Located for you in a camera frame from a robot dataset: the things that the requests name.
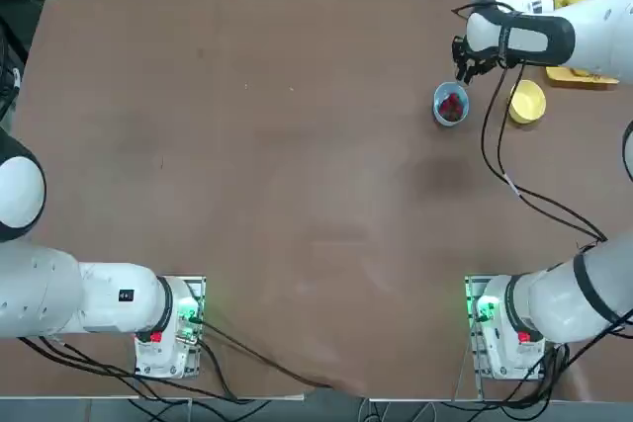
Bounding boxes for black base cable bundle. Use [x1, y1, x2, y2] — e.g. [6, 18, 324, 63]
[459, 332, 633, 406]
[19, 335, 278, 406]

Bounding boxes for yellow bowl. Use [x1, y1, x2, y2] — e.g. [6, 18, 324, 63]
[507, 79, 548, 126]

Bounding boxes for yellow plastic tray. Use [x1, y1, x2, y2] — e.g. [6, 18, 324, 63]
[545, 0, 620, 88]

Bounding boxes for black cable across table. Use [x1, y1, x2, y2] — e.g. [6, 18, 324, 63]
[197, 320, 332, 388]

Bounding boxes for black fabric object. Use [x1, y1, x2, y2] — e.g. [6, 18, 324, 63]
[0, 0, 45, 122]

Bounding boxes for light blue bowl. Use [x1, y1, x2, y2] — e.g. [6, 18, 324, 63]
[433, 81, 471, 127]

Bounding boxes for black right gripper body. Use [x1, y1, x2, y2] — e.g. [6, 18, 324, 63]
[450, 34, 499, 67]

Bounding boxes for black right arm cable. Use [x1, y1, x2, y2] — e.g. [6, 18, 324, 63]
[452, 1, 612, 245]

